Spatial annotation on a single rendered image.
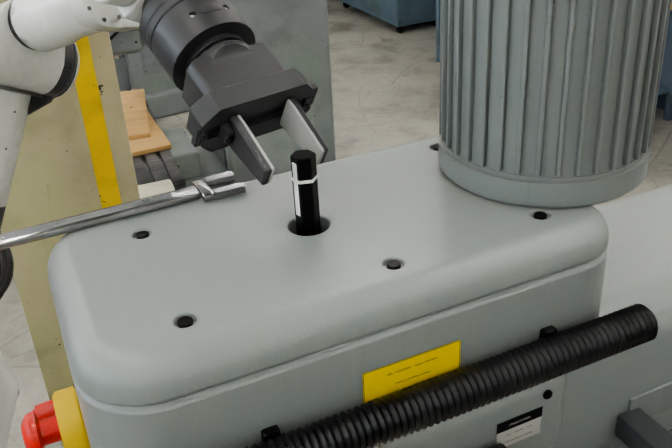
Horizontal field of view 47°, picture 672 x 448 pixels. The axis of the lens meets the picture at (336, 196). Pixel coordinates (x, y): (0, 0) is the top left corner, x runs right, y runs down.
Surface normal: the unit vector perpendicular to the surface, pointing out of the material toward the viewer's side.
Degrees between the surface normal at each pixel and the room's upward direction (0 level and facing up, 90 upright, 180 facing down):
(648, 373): 90
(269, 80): 30
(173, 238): 0
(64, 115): 90
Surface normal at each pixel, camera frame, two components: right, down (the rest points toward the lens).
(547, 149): -0.20, 0.46
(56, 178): 0.42, 0.40
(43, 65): 0.70, 0.37
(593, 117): 0.18, 0.44
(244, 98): 0.27, -0.60
